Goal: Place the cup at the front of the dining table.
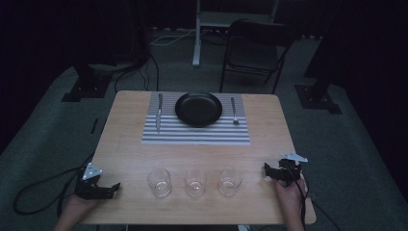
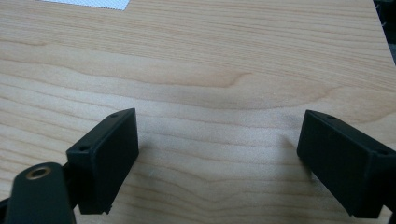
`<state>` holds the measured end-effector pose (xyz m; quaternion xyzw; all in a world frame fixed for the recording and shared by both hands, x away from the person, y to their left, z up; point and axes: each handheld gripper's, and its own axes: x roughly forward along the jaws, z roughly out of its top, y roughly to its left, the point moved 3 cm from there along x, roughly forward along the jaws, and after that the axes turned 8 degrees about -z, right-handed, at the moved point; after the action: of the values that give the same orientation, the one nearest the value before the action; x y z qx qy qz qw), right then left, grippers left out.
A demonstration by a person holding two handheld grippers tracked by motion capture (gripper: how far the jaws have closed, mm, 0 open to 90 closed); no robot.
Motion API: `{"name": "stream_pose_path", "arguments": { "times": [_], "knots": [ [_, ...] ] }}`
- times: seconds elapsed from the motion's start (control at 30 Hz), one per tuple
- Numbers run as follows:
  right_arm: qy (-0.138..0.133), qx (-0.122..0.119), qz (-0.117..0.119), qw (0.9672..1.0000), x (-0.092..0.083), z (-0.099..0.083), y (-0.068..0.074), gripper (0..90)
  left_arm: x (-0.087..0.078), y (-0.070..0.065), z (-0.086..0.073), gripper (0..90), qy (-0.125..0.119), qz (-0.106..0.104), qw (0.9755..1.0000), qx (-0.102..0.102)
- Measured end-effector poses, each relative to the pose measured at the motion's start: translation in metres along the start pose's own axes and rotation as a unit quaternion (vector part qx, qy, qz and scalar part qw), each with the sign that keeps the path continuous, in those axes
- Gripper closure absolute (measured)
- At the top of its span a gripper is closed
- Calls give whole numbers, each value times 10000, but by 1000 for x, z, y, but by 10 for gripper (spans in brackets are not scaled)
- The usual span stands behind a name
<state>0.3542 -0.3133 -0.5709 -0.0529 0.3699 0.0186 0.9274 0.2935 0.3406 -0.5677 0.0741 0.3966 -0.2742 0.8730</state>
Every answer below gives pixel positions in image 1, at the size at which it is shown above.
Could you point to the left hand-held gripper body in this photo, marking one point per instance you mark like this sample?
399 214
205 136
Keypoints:
90 184

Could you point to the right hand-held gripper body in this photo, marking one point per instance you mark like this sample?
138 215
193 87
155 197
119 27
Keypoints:
290 170

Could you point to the person's left hand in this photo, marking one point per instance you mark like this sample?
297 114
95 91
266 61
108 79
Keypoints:
79 205

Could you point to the person's right hand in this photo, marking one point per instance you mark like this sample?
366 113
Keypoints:
290 200

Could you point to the clear drinking glass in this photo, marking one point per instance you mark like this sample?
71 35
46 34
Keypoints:
159 183
229 183
195 183

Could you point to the small dark floor strip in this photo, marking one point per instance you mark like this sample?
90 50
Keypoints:
94 125

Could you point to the silver fork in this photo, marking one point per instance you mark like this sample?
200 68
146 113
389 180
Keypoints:
234 110

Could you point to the grey striped placemat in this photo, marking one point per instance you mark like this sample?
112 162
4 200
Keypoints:
195 134

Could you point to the silver table knife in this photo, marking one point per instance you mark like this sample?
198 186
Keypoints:
159 112

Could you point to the black plate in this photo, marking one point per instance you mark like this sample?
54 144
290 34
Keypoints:
198 109

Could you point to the black folding chair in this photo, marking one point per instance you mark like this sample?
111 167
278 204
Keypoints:
253 54

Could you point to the black stand with base plate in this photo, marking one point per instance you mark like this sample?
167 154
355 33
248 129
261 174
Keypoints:
88 85
317 96

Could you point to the white metal stand frame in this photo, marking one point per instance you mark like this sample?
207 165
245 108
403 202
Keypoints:
205 19

